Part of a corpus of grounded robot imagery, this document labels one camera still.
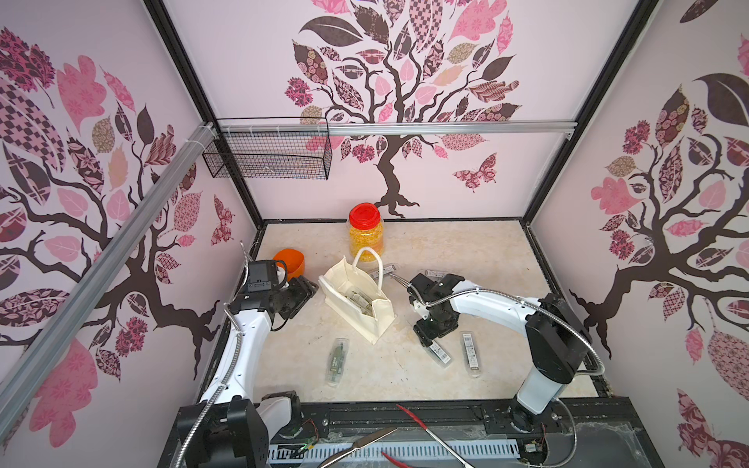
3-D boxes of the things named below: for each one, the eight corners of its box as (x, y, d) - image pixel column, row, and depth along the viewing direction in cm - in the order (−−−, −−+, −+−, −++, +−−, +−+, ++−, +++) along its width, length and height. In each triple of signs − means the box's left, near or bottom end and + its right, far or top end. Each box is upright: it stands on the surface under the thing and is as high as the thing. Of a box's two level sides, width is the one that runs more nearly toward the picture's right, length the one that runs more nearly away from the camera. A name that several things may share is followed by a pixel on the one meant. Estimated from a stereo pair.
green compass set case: (326, 386, 81) (325, 384, 80) (331, 340, 90) (330, 337, 88) (345, 386, 81) (344, 384, 80) (348, 340, 90) (348, 337, 88)
